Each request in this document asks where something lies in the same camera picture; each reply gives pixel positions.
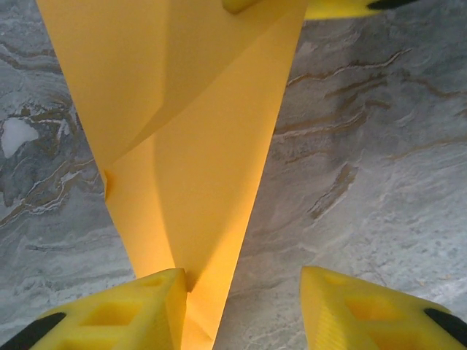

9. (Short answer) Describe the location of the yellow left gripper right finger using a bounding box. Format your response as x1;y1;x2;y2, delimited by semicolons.
299;265;467;350

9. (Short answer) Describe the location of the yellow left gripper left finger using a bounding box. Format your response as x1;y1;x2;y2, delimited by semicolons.
0;268;189;350

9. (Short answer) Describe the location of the orange-yellow square paper sheet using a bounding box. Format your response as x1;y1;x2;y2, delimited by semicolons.
35;0;308;350

